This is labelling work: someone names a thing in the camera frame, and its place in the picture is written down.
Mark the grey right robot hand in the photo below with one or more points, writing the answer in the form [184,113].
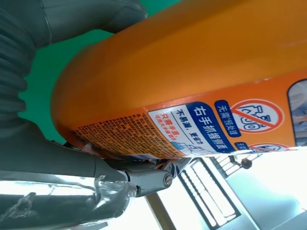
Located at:
[60,165]

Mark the ceiling light panel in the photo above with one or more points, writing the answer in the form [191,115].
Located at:
[209,193]

